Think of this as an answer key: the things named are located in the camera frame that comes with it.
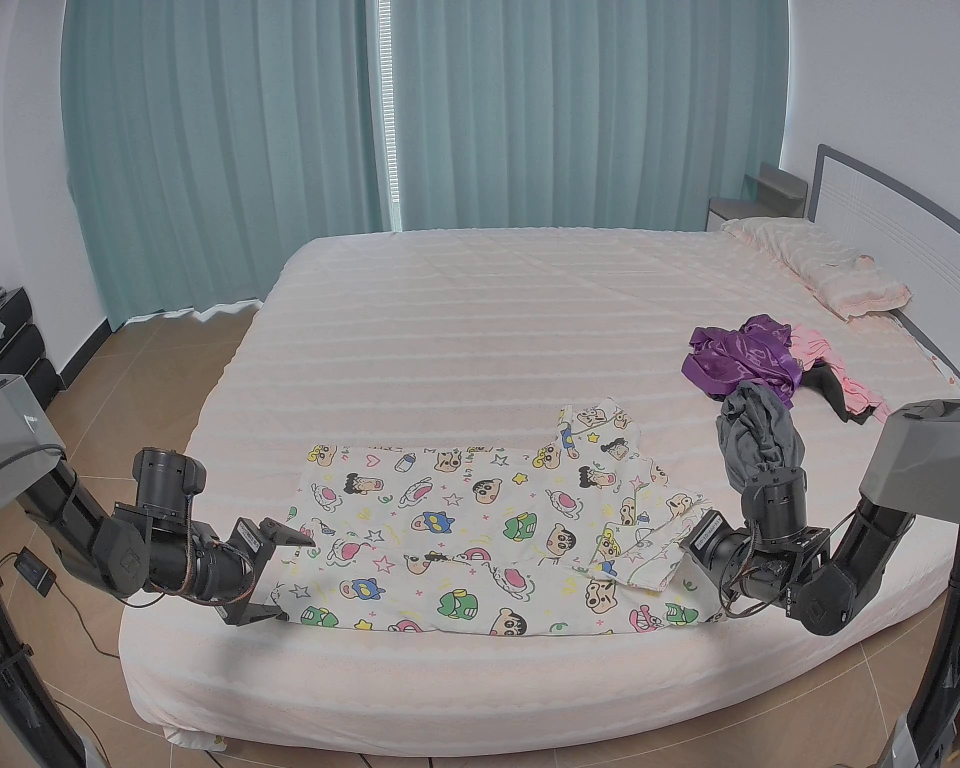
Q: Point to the pink striped pillow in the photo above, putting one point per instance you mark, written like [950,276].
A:
[825,266]

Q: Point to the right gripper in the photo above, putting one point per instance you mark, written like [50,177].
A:
[712,547]

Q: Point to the bed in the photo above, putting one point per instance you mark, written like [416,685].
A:
[487,337]

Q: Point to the dark grey garment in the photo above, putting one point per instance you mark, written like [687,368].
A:
[757,427]

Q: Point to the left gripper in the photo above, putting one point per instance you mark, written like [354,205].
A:
[225,570]

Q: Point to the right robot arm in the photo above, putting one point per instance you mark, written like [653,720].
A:
[840,585]

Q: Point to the pink garment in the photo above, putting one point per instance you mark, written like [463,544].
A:
[847,375]

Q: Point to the white printed pyjama top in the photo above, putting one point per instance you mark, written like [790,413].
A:
[465,547]

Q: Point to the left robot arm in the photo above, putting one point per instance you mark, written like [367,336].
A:
[105,540]

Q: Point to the purple satin garment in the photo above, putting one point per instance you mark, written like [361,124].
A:
[739,360]

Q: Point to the black chest of drawers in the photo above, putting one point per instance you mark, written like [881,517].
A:
[26,345]

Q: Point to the black garment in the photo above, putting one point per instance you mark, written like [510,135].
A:
[829,382]

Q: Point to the blue-green curtain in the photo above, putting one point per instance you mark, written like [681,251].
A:
[585,112]
[225,150]

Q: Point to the black power adapter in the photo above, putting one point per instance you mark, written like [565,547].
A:
[36,571]

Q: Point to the grey bedside table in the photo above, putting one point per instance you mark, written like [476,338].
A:
[765,195]

